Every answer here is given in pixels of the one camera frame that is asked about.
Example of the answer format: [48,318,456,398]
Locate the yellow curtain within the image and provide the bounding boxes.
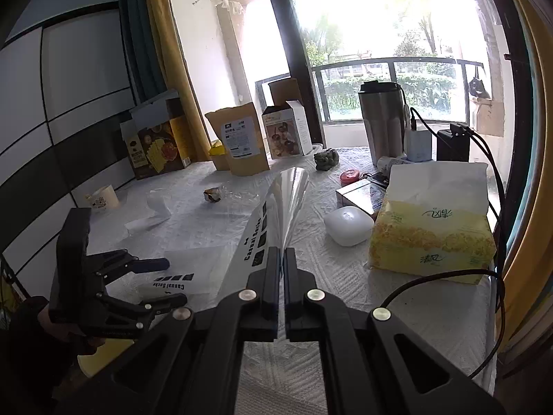
[142,0,212,163]
[495,0,553,355]

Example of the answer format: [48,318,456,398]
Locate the white charger block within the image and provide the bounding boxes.
[405,127,433,163]

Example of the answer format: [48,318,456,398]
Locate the kraft paper pouch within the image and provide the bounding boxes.
[204,102,271,177]

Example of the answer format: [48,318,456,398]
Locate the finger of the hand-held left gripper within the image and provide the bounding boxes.
[103,292,189,330]
[85,248,171,287]

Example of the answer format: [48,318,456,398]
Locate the clear printed plastic bag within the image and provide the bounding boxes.
[221,165,312,301]
[139,244,236,305]

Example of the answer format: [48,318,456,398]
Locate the brown and yellow cracker box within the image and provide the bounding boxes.
[120,90,195,181]

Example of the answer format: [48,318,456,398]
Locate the black and white wardrobe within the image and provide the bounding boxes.
[0,2,143,251]

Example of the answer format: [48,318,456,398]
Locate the small box of yellow packets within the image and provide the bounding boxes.
[209,139,232,170]

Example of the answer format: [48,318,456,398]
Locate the white textured tablecloth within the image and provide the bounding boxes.
[71,147,497,398]

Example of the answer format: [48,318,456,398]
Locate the black charging cable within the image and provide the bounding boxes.
[382,106,507,379]

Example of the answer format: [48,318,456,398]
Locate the grey rolled item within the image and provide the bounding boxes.
[377,157,407,174]

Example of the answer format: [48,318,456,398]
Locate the yellow tissue pack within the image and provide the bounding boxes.
[368,162,497,285]

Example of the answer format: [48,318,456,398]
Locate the black window frame post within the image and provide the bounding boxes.
[259,0,329,148]

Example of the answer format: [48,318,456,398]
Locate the balcony cardboard box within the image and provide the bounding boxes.
[471,97,505,137]

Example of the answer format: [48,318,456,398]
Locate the white earbud case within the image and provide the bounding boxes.
[324,205,375,248]

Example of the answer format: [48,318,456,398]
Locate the balcony railing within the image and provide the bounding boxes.
[255,57,493,128]

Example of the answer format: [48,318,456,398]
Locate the black power adapter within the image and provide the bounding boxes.
[436,123,471,164]

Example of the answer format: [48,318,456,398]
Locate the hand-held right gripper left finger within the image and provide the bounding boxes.
[54,246,284,415]

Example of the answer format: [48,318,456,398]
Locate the person's left forearm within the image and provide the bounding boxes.
[0,296,87,415]

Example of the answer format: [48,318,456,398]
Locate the black hanging bag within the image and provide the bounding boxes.
[467,65,492,100]

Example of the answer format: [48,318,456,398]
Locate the small silver printed box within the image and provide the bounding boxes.
[336,180,387,219]

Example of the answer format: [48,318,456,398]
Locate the teal curtain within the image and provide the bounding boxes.
[114,0,169,109]

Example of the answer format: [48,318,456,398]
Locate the clear plastic wrapper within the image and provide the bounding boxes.
[124,192,174,231]

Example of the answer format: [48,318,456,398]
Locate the stainless steel tumbler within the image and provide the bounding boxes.
[358,81,407,166]

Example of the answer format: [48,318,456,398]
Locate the small dark figurine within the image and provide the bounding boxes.
[313,148,338,171]

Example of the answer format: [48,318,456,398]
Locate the white picture carton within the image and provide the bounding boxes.
[261,77,314,160]

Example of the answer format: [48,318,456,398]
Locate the pale yellow waste bin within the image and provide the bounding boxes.
[77,336,135,378]

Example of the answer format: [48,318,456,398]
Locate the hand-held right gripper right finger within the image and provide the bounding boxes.
[284,247,507,415]

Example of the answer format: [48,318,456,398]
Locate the white cartoon mug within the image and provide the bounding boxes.
[84,184,120,212]

